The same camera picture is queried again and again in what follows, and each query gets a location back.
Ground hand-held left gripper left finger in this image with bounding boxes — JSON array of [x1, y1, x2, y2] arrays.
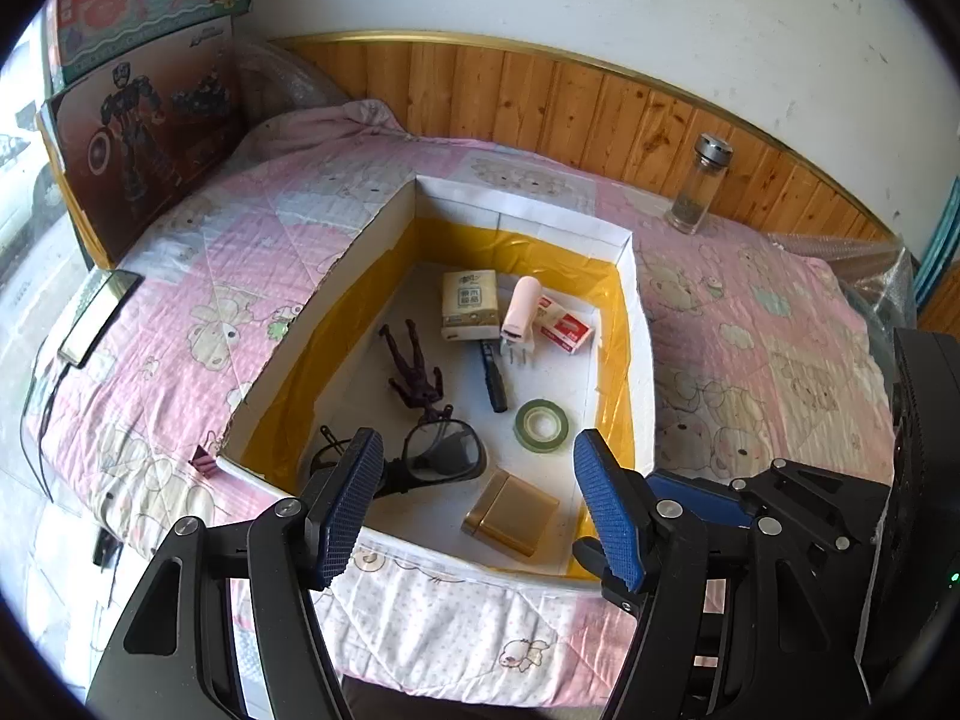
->
[[88, 427, 385, 720]]

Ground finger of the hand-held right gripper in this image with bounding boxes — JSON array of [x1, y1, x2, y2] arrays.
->
[[739, 457, 897, 552], [646, 469, 755, 530]]

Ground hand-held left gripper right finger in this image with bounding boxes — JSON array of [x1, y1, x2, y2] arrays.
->
[[571, 427, 871, 720]]

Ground gold cardboard box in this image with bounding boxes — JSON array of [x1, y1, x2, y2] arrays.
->
[[461, 471, 560, 560]]

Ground black framed glasses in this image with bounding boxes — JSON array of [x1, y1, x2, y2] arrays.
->
[[309, 420, 485, 500]]

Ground green tape roll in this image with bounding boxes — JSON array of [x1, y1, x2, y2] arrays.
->
[[514, 399, 572, 449]]

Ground purple toy figure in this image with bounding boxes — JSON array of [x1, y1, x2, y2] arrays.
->
[[379, 319, 455, 425]]

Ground white cardboard box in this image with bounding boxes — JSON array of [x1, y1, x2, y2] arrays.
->
[[216, 174, 659, 580]]

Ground black pen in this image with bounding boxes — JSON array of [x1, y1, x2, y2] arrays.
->
[[478, 341, 509, 413]]

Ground pink charger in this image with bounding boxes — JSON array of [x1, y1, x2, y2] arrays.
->
[[499, 276, 545, 370]]

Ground beige tissue packet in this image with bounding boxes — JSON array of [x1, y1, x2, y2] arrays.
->
[[439, 268, 502, 342]]

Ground brown wooden door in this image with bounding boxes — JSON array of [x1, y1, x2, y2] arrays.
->
[[919, 270, 960, 331]]

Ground red and white staple box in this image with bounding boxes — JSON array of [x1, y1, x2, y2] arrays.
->
[[534, 300, 597, 355]]

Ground bubble wrap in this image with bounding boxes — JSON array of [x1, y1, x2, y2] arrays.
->
[[236, 41, 350, 128], [772, 229, 920, 331]]

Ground pink printed blanket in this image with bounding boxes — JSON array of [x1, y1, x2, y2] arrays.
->
[[22, 99, 901, 710]]

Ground glass bottle with metal lid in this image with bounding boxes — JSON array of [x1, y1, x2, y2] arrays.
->
[[665, 133, 734, 235]]

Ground smartphone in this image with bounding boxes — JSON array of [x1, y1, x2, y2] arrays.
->
[[58, 268, 143, 370]]

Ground wooden headboard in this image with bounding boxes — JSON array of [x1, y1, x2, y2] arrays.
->
[[270, 31, 905, 245]]

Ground robot figure toy box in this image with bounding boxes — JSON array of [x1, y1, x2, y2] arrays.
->
[[36, 19, 245, 271]]

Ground window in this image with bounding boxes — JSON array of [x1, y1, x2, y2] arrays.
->
[[0, 15, 76, 286]]

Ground blue frame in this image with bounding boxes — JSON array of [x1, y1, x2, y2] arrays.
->
[[911, 176, 960, 308]]

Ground black cable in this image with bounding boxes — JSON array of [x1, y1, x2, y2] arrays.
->
[[21, 360, 61, 502]]

